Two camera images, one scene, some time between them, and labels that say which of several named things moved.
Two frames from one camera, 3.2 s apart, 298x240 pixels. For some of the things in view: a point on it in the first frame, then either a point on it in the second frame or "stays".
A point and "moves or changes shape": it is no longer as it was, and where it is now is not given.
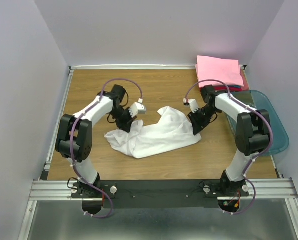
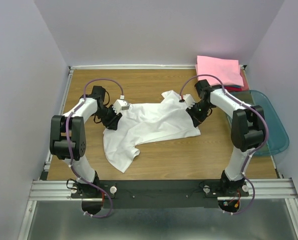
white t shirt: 169,131 moves or changes shape
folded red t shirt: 245,88 stays
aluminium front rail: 60,190 stays
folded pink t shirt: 227,70 stays
